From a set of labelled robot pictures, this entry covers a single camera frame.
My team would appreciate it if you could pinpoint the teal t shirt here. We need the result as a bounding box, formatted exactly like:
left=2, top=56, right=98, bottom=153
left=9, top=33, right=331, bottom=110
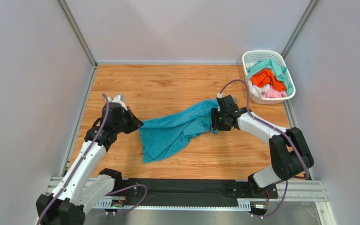
left=139, top=99, right=219, bottom=164

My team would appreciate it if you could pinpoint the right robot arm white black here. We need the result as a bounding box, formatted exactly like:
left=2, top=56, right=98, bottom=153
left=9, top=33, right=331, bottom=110
left=211, top=95, right=314, bottom=190

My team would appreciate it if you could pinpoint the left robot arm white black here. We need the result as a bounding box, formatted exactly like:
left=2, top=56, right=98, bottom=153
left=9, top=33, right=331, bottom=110
left=36, top=99, right=143, bottom=225

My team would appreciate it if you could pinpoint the white shirt in basket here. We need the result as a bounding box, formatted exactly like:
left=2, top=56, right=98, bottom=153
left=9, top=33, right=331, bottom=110
left=248, top=81, right=271, bottom=98

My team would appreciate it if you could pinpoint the pink shirt in basket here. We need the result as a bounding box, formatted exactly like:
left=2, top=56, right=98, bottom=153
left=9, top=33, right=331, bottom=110
left=263, top=86, right=287, bottom=98

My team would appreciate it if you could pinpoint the orange shirt in basket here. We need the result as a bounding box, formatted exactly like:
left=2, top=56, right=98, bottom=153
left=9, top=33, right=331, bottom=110
left=250, top=68, right=286, bottom=91

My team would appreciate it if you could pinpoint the white plastic laundry basket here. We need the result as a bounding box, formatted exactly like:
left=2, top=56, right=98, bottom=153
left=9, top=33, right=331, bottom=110
left=242, top=50, right=296, bottom=105

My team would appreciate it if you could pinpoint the light teal shirt in basket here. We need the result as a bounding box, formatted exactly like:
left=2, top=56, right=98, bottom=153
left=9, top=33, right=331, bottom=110
left=245, top=59, right=295, bottom=97

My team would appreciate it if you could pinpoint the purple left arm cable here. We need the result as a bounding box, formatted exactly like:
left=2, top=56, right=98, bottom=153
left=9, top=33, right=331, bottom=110
left=36, top=93, right=150, bottom=225

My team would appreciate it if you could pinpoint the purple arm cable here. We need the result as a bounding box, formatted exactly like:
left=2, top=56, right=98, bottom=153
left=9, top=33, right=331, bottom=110
left=219, top=79, right=310, bottom=218
left=36, top=93, right=150, bottom=225

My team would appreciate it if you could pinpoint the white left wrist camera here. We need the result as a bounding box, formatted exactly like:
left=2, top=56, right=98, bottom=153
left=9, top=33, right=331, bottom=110
left=107, top=94, right=128, bottom=111

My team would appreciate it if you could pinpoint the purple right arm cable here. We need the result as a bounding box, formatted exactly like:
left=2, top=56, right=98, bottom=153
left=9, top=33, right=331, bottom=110
left=219, top=79, right=310, bottom=218

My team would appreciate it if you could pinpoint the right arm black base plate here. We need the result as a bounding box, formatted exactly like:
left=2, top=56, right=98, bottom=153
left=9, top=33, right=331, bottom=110
left=226, top=180, right=278, bottom=199

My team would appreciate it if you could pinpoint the aluminium front rail frame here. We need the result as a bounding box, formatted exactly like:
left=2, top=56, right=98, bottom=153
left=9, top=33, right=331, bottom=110
left=36, top=176, right=337, bottom=225

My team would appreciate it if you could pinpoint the left corner aluminium post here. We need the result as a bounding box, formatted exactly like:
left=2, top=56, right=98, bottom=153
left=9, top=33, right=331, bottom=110
left=56, top=0, right=98, bottom=69

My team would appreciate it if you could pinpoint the corner aluminium post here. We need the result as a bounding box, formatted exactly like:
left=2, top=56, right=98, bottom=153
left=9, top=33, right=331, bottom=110
left=281, top=0, right=321, bottom=59
left=56, top=0, right=98, bottom=69

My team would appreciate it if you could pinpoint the right corner aluminium post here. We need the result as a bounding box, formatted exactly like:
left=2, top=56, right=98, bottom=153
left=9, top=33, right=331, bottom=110
left=281, top=0, right=321, bottom=59

